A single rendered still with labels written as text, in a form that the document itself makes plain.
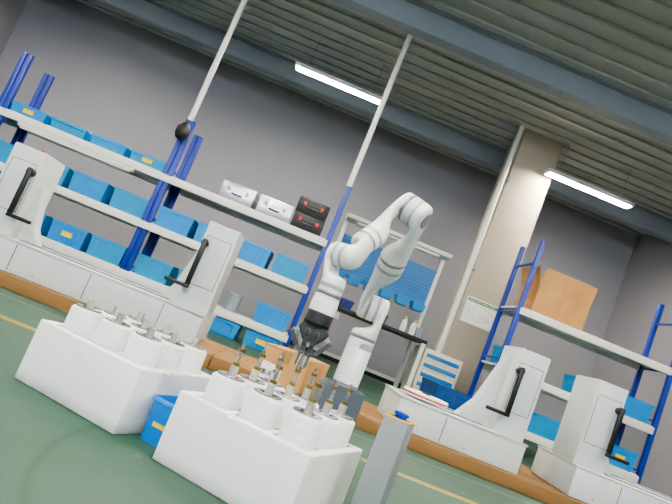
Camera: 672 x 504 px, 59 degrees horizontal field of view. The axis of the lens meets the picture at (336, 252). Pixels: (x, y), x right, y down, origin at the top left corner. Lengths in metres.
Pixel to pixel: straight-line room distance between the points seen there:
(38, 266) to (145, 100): 7.21
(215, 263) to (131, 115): 7.29
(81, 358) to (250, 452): 0.58
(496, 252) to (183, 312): 5.38
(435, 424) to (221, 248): 1.65
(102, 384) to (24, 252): 2.19
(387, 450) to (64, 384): 0.89
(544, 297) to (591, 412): 2.87
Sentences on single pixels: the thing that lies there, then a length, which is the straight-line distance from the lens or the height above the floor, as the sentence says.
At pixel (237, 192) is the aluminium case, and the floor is 1.43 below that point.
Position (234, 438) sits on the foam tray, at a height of 0.14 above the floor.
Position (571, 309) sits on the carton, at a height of 1.64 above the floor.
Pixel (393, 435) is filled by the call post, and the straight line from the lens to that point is 1.59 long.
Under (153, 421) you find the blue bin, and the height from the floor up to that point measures 0.06.
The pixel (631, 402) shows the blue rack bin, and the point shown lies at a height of 0.94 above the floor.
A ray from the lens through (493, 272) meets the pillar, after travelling 8.13.
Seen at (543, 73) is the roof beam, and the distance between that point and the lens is 6.94.
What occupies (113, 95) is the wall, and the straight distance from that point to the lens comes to 10.91.
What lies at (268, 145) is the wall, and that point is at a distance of 10.27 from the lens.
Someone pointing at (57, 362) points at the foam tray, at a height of 0.09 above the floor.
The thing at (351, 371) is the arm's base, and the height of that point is 0.36.
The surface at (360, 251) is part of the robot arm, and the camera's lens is 1.63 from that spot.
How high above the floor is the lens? 0.46
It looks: 7 degrees up
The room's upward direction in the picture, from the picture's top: 22 degrees clockwise
